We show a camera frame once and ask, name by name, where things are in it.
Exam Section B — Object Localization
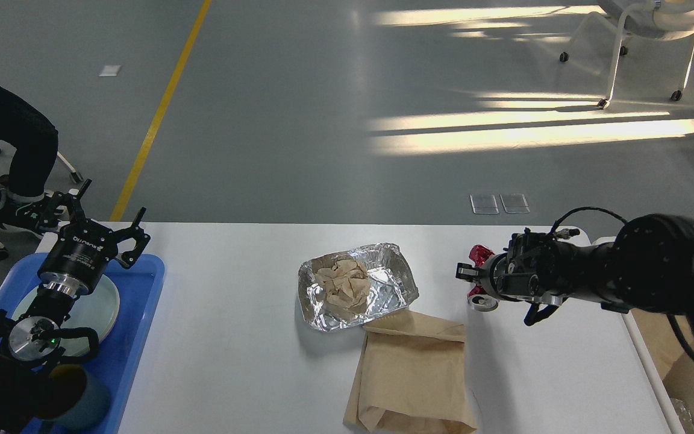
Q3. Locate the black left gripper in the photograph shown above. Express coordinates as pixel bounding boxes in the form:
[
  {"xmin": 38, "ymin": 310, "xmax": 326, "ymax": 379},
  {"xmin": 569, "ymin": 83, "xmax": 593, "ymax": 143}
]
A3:
[{"xmin": 37, "ymin": 180, "xmax": 151, "ymax": 297}]

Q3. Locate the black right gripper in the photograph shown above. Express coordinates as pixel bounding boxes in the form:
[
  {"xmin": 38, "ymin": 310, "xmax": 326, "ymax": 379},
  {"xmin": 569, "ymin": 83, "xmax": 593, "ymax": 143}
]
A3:
[{"xmin": 455, "ymin": 253, "xmax": 513, "ymax": 300}]

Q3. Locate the crushed red soda can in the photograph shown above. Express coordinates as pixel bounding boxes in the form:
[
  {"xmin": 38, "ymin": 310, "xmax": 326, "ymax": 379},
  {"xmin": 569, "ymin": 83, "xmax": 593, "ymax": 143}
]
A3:
[{"xmin": 467, "ymin": 245, "xmax": 498, "ymax": 312}]

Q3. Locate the light green plate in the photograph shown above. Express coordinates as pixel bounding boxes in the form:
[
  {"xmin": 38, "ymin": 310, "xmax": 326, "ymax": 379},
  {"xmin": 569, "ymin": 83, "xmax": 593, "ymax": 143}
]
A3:
[{"xmin": 10, "ymin": 275, "xmax": 120, "ymax": 356}]

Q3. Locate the dark teal mug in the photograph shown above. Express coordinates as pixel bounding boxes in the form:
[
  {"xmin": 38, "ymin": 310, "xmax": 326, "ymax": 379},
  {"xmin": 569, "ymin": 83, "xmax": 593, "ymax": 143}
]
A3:
[{"xmin": 36, "ymin": 363, "xmax": 111, "ymax": 433}]

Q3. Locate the small brown paper bag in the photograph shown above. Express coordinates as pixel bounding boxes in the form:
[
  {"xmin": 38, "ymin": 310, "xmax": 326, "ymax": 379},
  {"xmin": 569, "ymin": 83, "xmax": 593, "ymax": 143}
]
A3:
[{"xmin": 631, "ymin": 309, "xmax": 694, "ymax": 385}]

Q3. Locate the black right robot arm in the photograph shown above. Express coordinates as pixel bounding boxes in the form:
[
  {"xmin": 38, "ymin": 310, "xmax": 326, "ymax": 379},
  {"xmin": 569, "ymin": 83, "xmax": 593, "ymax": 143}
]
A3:
[{"xmin": 455, "ymin": 213, "xmax": 694, "ymax": 361}]

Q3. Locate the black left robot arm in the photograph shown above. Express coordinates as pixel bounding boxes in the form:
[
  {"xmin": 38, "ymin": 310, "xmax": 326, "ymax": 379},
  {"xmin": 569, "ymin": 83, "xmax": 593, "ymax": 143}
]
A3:
[{"xmin": 0, "ymin": 180, "xmax": 151, "ymax": 433}]

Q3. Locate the white chair leg left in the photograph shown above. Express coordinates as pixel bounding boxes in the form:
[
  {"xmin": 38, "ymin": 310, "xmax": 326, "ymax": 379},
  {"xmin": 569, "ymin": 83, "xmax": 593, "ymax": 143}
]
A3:
[{"xmin": 56, "ymin": 151, "xmax": 84, "ymax": 184}]

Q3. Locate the small grey floor plate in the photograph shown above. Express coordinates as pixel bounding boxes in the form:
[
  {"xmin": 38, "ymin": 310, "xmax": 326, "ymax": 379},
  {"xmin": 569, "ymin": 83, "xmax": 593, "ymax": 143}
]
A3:
[{"xmin": 470, "ymin": 194, "xmax": 499, "ymax": 215}]

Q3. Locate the seated person in black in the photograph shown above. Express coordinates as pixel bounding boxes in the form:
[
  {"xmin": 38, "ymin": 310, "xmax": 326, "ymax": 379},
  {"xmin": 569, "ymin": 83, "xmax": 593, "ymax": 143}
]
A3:
[{"xmin": 0, "ymin": 68, "xmax": 60, "ymax": 236}]

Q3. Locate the aluminium foil tray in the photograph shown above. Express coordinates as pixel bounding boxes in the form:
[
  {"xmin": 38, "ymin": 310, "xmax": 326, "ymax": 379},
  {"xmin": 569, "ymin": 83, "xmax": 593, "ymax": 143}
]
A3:
[{"xmin": 298, "ymin": 242, "xmax": 419, "ymax": 332}]

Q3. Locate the large brown paper bag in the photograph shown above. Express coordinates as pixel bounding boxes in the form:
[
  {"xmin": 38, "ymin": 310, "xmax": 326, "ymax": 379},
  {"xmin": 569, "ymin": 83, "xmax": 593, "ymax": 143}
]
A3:
[{"xmin": 343, "ymin": 310, "xmax": 478, "ymax": 433}]

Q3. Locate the crumpled brown paper napkin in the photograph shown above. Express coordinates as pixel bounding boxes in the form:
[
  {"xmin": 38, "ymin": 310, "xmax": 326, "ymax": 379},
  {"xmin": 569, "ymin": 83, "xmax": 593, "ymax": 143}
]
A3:
[{"xmin": 316, "ymin": 259, "xmax": 370, "ymax": 312}]

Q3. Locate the blue plastic tray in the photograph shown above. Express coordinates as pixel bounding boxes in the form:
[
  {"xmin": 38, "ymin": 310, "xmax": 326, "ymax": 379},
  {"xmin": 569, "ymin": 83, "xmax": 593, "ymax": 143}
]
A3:
[{"xmin": 0, "ymin": 253, "xmax": 166, "ymax": 433}]

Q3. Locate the white chair on casters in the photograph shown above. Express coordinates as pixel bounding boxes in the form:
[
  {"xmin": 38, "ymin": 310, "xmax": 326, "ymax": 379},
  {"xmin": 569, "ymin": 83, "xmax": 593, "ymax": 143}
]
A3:
[{"xmin": 558, "ymin": 1, "xmax": 694, "ymax": 110}]

